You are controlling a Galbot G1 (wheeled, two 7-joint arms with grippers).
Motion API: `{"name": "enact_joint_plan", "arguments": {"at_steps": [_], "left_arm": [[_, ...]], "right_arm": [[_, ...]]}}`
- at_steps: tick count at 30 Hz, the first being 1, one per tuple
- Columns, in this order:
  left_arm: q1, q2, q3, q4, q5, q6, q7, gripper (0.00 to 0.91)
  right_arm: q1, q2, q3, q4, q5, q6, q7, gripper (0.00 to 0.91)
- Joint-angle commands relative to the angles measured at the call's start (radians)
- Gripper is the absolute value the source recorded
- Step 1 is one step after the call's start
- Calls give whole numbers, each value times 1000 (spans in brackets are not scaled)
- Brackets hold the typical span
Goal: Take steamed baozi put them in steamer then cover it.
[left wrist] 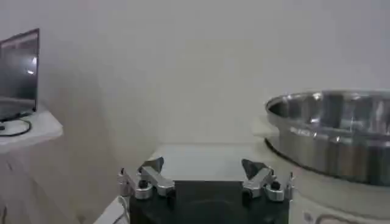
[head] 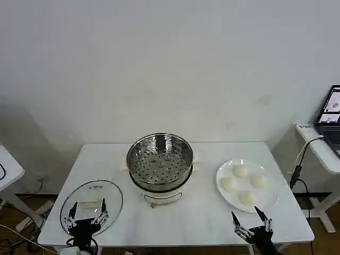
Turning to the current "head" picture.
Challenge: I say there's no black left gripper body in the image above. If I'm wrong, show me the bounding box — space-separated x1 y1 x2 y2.
68 219 101 252

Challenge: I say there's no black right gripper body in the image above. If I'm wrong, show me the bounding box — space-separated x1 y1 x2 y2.
245 225 278 255

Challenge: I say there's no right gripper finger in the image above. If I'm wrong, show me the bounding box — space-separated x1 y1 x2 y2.
231 211 252 237
254 206 274 232

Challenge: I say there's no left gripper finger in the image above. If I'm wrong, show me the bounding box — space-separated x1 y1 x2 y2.
63 202 78 229
91 198 110 226

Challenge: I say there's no white steamed bun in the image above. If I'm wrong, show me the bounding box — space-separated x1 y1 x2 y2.
233 164 250 179
238 190 259 207
221 177 239 193
251 174 269 189

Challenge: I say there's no white round plate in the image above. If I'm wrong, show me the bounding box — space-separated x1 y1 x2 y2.
215 158 280 213

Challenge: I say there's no glass pot lid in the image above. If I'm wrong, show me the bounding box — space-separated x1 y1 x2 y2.
59 179 124 238

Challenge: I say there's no white electric pot base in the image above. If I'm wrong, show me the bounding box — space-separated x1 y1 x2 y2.
129 169 192 209

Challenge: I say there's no steel steamer basket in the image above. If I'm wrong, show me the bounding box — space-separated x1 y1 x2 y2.
126 132 194 191

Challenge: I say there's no small white side table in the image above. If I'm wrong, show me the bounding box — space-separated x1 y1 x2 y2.
0 144 26 231

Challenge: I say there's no white desk with laptop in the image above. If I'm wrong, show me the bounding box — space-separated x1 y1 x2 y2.
294 122 340 234

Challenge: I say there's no open black laptop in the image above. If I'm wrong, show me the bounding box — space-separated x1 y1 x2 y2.
315 84 340 158

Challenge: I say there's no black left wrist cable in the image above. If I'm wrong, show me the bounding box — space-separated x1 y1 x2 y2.
65 237 98 251

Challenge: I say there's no black power adapter cable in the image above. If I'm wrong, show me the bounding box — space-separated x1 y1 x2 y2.
289 135 325 205

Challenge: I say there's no thin yellow floor cable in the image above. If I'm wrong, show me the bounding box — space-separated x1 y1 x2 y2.
0 224 57 252

